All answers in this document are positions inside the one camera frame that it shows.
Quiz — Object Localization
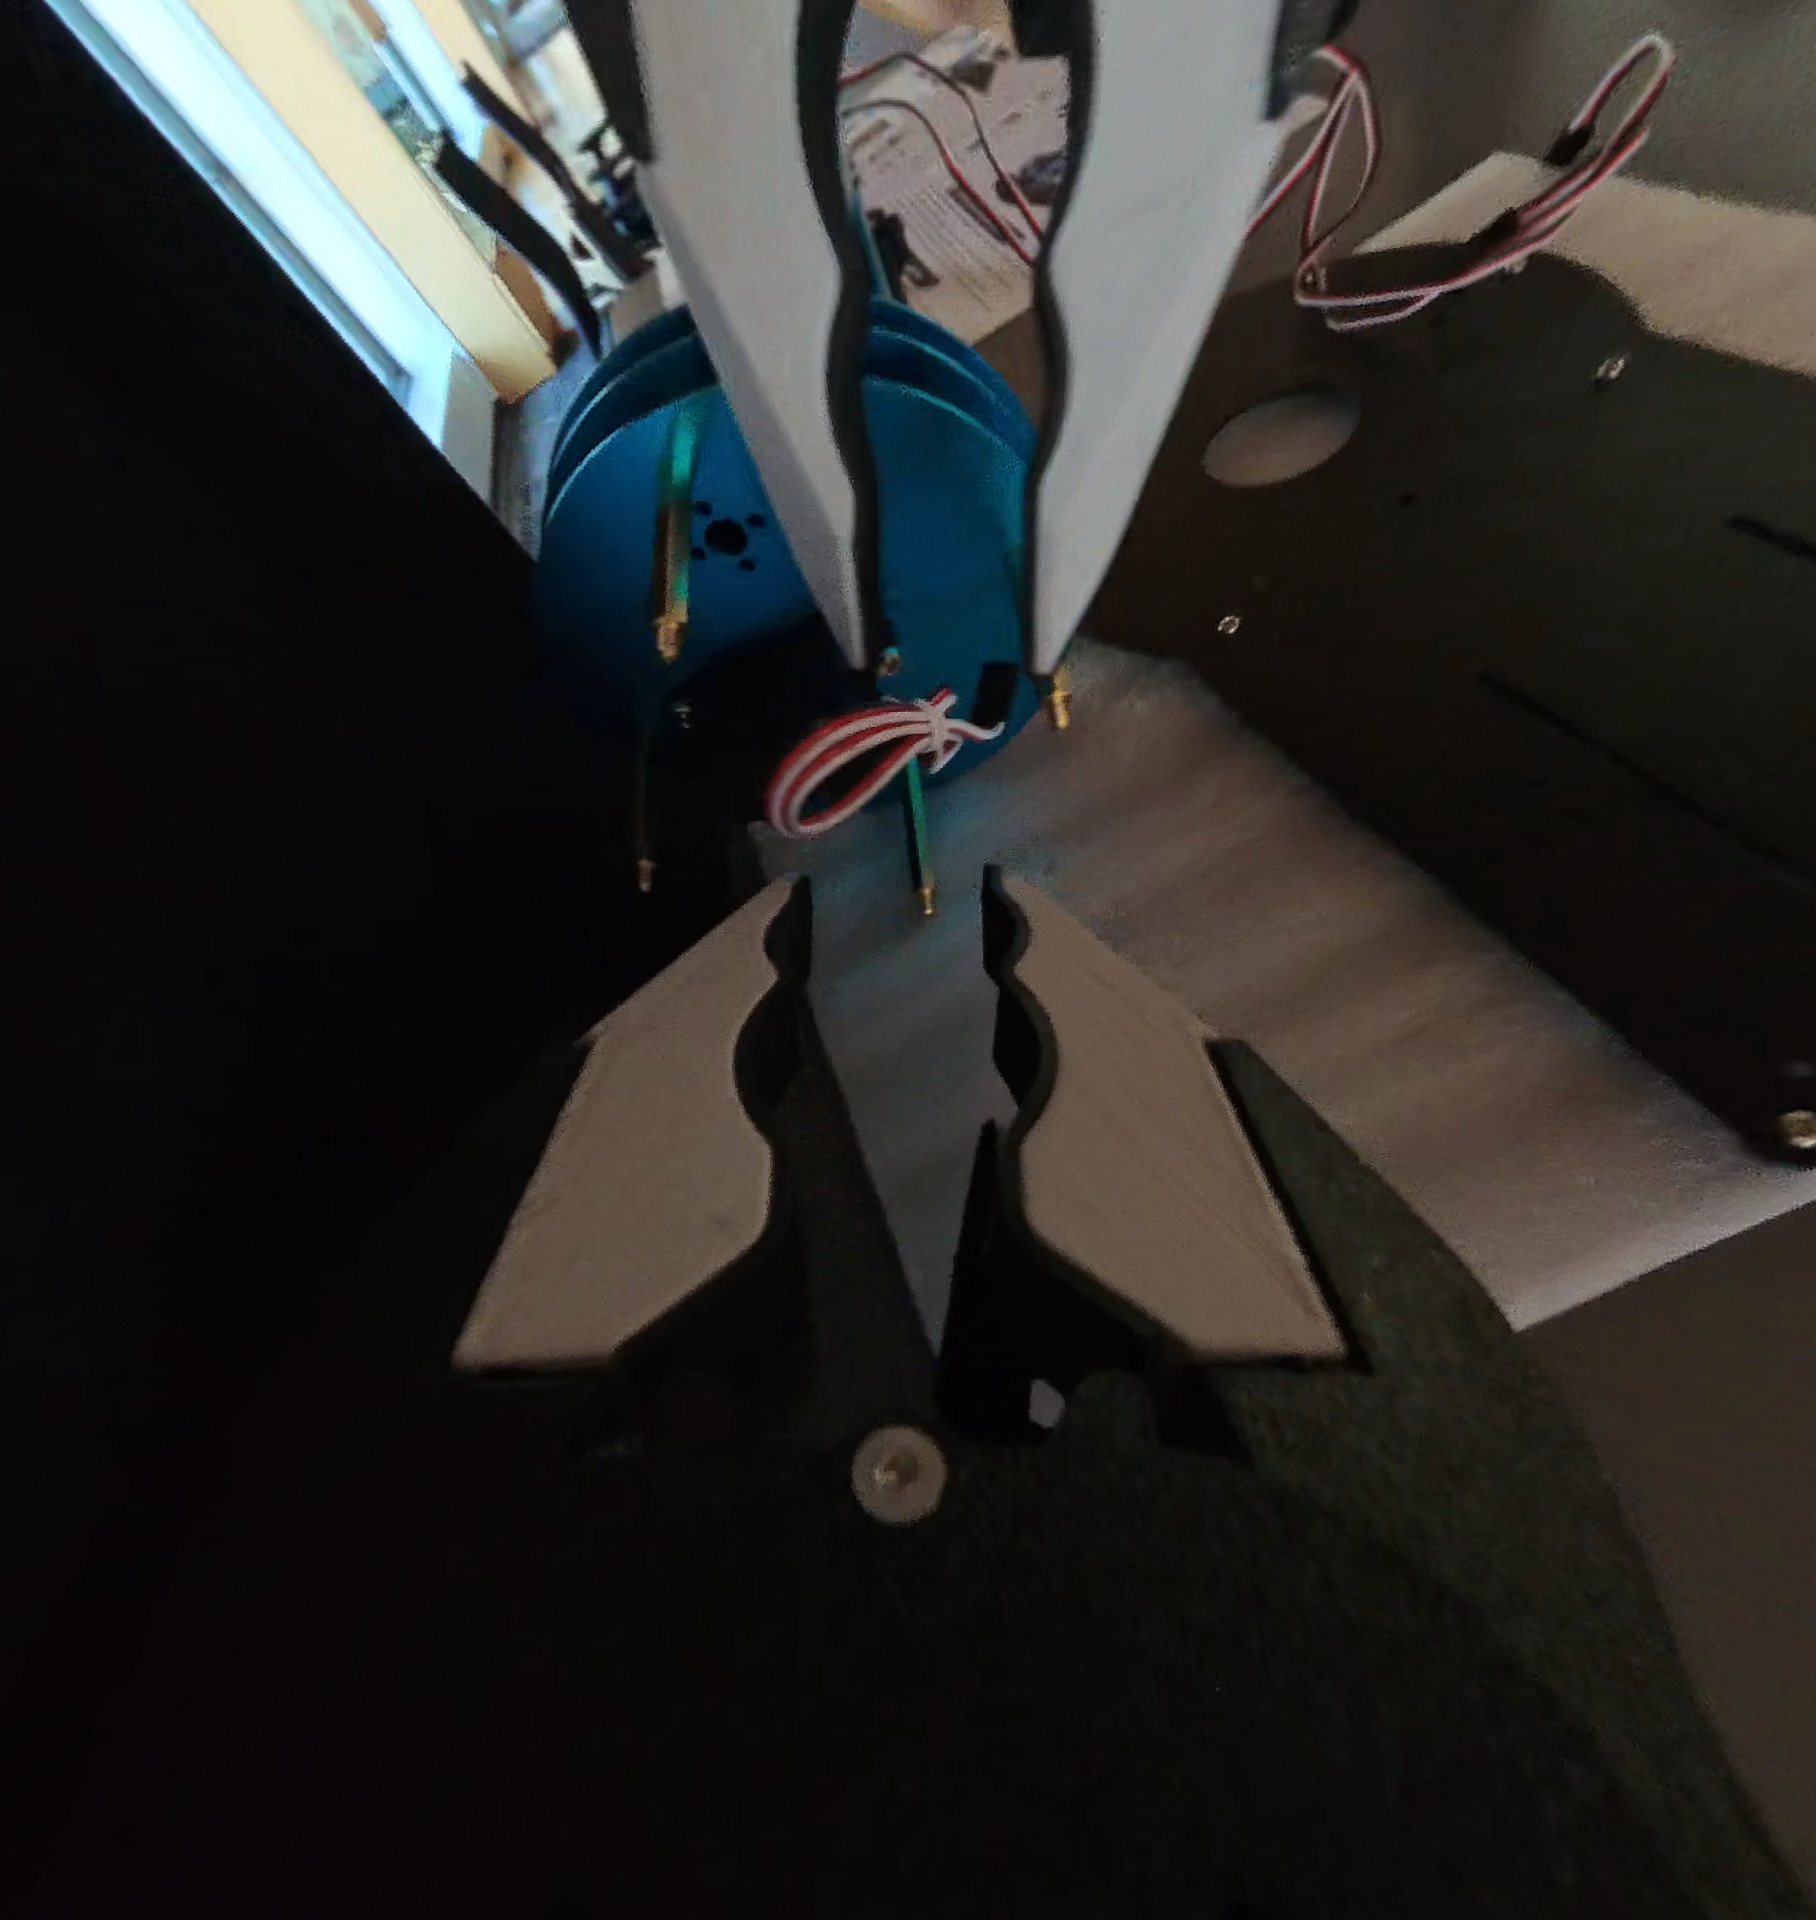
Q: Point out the large glass window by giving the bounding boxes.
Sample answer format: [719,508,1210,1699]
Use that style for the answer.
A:
[37,0,611,498]

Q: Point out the loose servo cable with plug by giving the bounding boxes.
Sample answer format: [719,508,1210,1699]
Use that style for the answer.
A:
[1245,34,1675,333]

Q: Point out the person's black clothed torso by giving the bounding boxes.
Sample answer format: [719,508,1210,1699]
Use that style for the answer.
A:
[0,0,760,1920]

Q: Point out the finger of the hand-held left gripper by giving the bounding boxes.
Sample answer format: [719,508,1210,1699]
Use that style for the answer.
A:
[630,0,870,671]
[1025,0,1289,671]

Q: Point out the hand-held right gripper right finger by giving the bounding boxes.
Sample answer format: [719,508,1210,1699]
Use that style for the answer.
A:
[945,863,1356,1431]

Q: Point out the black office chair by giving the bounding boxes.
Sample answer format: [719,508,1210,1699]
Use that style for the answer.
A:
[429,61,655,346]

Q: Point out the black metal base plate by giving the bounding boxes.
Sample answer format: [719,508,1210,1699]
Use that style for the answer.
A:
[1088,247,1816,1164]

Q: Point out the instruction manual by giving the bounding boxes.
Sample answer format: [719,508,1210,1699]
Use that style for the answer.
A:
[847,45,1076,317]

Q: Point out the white foam sheet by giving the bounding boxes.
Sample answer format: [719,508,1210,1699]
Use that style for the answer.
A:
[758,142,1816,1337]

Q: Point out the teal blue object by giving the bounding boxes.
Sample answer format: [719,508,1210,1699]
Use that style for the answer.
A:
[530,292,1044,782]

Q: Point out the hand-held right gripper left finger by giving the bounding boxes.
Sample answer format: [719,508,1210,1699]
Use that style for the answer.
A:
[450,875,820,1371]

